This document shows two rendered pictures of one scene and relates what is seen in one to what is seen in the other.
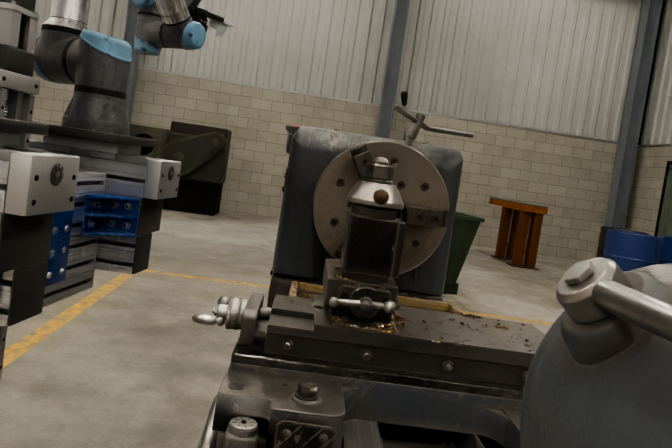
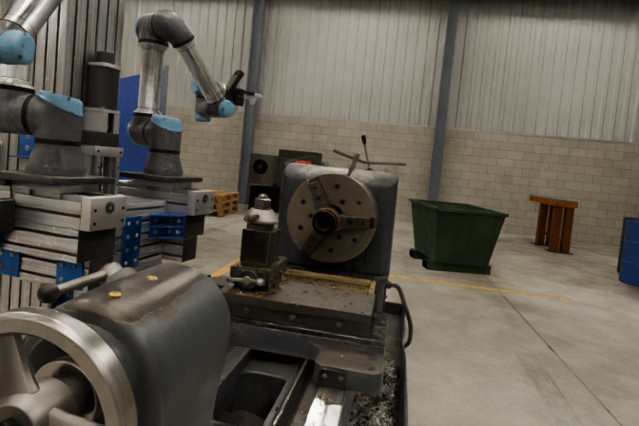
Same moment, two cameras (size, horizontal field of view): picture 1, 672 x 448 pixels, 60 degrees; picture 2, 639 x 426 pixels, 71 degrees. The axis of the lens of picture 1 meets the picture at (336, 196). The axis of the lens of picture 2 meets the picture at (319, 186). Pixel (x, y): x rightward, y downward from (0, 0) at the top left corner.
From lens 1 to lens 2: 45 cm
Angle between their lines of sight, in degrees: 13
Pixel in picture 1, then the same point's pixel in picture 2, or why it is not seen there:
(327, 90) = (393, 118)
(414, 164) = (350, 187)
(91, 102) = (157, 158)
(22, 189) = (87, 217)
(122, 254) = (176, 249)
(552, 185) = (587, 183)
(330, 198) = (297, 212)
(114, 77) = (169, 142)
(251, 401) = not seen: hidden behind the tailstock
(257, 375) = not seen: hidden behind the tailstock
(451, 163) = (388, 183)
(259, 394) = not seen: hidden behind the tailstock
